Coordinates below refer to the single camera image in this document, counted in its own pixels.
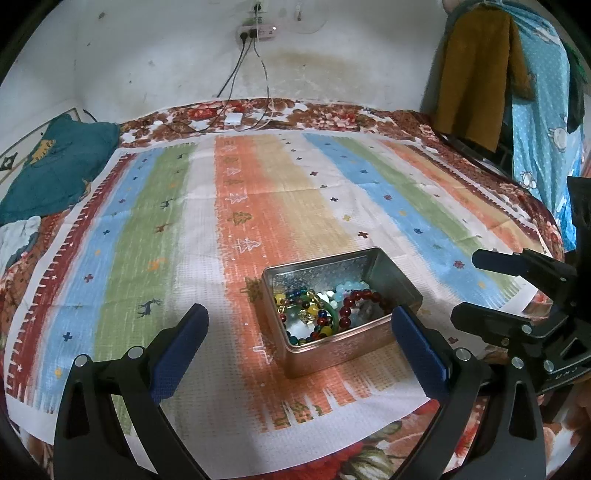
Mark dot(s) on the white power strip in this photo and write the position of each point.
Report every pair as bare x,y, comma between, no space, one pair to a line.
257,33

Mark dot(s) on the white charger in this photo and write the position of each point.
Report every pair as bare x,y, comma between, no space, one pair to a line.
233,119

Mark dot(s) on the green bangle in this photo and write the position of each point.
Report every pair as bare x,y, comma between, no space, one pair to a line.
331,314

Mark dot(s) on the blue dotted hanging cloth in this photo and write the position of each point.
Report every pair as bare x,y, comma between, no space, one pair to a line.
540,138

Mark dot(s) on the mustard hanging cloth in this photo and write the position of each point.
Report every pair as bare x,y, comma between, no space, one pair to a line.
475,78

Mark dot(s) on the striped patterned cloth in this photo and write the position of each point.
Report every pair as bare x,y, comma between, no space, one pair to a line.
161,230

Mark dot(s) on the dark green hanging cloth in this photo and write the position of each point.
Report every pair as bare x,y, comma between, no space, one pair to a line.
579,87

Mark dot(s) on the white crumpled cloth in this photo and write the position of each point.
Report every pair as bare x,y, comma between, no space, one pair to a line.
18,240

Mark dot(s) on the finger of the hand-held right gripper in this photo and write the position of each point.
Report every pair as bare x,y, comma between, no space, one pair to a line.
512,263
489,323

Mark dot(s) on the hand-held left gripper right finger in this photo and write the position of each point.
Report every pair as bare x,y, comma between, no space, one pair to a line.
418,350

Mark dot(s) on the teal pillow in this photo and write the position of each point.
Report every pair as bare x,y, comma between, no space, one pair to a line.
55,166

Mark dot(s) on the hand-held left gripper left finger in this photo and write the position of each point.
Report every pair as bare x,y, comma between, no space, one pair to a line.
180,355

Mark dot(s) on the silver metal tin box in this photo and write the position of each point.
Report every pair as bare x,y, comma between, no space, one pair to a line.
346,355

